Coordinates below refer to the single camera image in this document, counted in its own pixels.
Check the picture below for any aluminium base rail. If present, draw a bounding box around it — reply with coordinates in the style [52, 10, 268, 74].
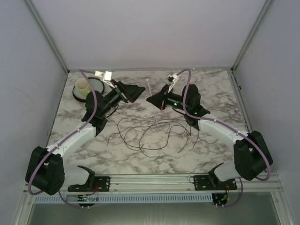
[24, 172, 282, 195]

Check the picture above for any translucent white zip tie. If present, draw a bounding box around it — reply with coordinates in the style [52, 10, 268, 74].
[146, 79, 159, 126]

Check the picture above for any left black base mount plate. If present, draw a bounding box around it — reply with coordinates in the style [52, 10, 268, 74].
[67, 176, 111, 192]

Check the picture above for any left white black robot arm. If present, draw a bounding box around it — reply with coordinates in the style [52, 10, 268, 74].
[25, 81, 145, 195]

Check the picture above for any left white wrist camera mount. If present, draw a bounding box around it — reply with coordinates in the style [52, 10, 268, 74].
[95, 71, 115, 89]

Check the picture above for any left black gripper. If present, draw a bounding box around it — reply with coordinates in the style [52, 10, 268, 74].
[99, 79, 146, 116]

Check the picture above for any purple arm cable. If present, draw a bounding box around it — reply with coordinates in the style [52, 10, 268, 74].
[28, 68, 99, 209]
[177, 68, 272, 209]

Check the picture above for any right aluminium frame post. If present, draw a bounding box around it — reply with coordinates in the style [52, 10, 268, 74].
[231, 0, 276, 74]

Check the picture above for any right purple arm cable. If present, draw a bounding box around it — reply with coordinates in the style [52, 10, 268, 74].
[177, 68, 272, 209]

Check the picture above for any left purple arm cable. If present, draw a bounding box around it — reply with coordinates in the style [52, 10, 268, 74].
[28, 68, 99, 209]

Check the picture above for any purple thin wire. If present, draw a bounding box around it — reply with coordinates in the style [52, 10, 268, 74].
[105, 118, 195, 147]

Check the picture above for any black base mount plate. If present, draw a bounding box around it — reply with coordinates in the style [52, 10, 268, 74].
[193, 175, 237, 191]
[67, 176, 111, 192]

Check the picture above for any black thin wire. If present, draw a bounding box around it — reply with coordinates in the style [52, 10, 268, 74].
[117, 117, 219, 159]

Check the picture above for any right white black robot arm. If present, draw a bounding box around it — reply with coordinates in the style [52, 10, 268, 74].
[146, 84, 273, 190]

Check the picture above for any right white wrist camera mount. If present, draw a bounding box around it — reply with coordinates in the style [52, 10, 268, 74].
[167, 73, 179, 93]

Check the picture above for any aluminium frame post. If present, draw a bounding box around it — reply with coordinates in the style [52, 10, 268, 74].
[231, 0, 276, 74]
[24, 0, 69, 74]

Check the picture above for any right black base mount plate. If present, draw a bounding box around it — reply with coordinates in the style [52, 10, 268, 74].
[193, 175, 237, 191]

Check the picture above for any left aluminium frame post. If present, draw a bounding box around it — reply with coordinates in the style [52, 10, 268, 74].
[24, 0, 69, 74]

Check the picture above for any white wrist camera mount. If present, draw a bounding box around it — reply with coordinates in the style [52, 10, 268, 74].
[95, 71, 115, 89]
[167, 73, 179, 93]

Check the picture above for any yellow-green mug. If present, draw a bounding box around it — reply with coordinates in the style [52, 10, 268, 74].
[74, 78, 91, 99]

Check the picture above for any white plate with dark rim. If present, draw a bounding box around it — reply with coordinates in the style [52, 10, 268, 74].
[72, 77, 105, 103]

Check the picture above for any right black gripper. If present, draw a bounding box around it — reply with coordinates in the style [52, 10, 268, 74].
[146, 84, 189, 113]

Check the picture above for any blue slotted cable duct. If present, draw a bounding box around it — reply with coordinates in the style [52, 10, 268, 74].
[34, 193, 213, 204]

